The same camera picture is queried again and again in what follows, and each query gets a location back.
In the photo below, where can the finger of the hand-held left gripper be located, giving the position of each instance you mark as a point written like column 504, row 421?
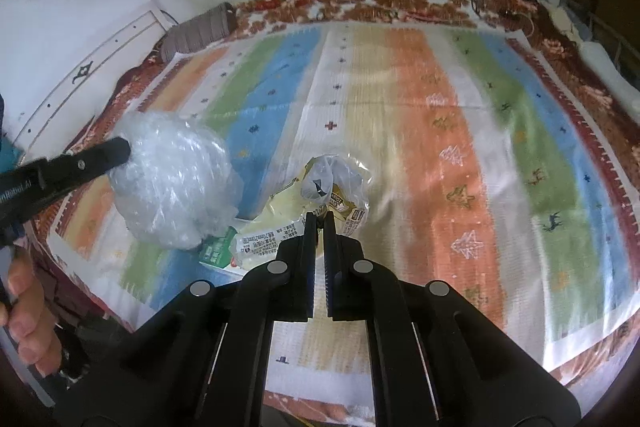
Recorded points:
column 85, row 164

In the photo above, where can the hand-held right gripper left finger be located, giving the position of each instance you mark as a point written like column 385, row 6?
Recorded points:
column 311, row 257

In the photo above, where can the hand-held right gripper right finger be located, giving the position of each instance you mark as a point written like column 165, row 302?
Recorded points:
column 328, row 267

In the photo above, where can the pale yellow plastic wrapper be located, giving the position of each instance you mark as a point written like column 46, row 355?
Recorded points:
column 270, row 227

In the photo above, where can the clear bag with yellow label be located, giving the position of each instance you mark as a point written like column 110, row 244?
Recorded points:
column 337, row 184

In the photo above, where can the clear plastic bag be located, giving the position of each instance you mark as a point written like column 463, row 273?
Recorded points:
column 175, row 182

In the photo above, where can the person's left hand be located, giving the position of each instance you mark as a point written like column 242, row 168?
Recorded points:
column 30, row 312

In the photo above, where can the green and white carton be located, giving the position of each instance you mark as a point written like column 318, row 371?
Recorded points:
column 217, row 249

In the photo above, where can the striped woven mat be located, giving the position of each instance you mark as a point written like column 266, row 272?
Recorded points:
column 425, row 132

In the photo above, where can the grey striped pillow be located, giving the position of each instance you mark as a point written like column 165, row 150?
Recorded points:
column 200, row 29

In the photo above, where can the white cloth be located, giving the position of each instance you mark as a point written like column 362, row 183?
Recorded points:
column 600, row 67

